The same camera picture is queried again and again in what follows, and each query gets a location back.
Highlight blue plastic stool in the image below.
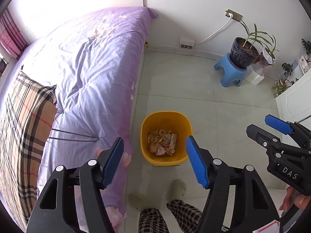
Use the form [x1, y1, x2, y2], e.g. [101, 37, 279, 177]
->
[213, 53, 247, 87]

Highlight white tape roll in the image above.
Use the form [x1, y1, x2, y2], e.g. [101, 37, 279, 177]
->
[159, 129, 166, 136]

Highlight plaid tan table cloth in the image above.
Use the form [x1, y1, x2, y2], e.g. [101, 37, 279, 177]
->
[1, 72, 56, 231]

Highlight person's plaid trouser legs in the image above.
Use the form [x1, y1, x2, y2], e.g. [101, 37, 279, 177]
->
[138, 199, 202, 233]

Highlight small green floor plant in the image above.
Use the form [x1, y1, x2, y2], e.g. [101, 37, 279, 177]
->
[272, 63, 299, 98]

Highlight wall socket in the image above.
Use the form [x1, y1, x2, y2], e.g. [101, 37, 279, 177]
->
[225, 9, 243, 22]

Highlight purple floral bed sheet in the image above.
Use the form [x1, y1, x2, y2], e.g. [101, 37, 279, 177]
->
[19, 7, 157, 230]

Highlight yellow trash bin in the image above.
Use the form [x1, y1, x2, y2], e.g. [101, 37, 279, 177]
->
[140, 111, 192, 167]

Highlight person's right hand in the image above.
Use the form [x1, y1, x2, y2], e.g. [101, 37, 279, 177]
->
[279, 186, 310, 211]

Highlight white power cable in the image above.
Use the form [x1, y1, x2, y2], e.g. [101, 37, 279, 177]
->
[194, 13, 235, 45]

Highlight orange white medicine box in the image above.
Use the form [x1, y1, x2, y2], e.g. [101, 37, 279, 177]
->
[169, 134, 178, 149]

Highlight white power strip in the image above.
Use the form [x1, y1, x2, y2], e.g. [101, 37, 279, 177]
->
[179, 36, 195, 49]

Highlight white bed headboard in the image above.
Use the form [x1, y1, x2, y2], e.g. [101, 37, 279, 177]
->
[8, 0, 144, 44]

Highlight large dark floor plant pot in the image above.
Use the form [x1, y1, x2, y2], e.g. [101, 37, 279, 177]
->
[230, 37, 259, 69]

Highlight left pink curtain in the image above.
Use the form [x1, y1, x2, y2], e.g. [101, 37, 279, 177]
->
[1, 9, 28, 60]

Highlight yellow ruler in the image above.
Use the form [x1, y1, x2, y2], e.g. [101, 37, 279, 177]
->
[147, 129, 160, 144]

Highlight white paper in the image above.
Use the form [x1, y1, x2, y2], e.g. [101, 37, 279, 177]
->
[149, 141, 170, 156]

